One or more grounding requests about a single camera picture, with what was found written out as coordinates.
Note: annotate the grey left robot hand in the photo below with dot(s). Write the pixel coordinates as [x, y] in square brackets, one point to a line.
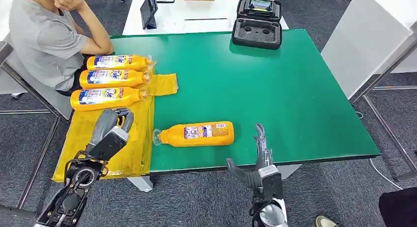
[104, 123]

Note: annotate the person's hand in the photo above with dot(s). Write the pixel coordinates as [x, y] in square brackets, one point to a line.
[70, 2]

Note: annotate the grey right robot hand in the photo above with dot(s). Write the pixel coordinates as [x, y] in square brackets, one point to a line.
[264, 154]

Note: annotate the orange plastic bottle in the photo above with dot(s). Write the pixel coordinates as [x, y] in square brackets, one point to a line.
[127, 97]
[130, 78]
[172, 136]
[137, 62]

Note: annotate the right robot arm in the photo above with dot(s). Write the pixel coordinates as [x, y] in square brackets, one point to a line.
[270, 215]

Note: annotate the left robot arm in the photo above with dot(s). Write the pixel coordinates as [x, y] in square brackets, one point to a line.
[75, 183]

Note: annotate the white table leg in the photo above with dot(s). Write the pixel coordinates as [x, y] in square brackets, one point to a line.
[141, 184]
[291, 171]

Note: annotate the yellow plastic sheet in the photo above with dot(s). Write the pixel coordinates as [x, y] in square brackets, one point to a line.
[137, 154]

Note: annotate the person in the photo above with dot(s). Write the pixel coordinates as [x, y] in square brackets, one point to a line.
[42, 46]
[397, 209]

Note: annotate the green table mat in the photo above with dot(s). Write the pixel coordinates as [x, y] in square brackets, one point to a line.
[277, 88]

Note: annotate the black tablet with stand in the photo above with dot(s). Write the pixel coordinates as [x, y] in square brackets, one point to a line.
[148, 10]

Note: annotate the black foam-lined case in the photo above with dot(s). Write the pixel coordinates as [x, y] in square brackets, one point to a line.
[257, 36]

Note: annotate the white table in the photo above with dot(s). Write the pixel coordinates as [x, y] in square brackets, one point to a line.
[195, 10]

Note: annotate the white panel board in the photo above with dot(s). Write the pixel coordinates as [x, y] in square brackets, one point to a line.
[358, 40]

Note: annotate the handheld controller with screen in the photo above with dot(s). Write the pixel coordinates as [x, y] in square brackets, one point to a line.
[260, 5]

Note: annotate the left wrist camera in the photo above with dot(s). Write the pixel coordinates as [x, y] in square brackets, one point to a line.
[110, 144]

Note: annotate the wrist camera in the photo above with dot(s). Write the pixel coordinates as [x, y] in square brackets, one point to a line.
[272, 186]
[110, 144]

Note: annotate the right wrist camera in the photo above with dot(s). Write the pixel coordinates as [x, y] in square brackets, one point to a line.
[272, 186]

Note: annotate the white seat with steel frame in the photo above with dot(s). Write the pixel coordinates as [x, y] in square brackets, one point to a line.
[62, 105]

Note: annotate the steel frame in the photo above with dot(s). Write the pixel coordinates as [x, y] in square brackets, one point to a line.
[387, 128]

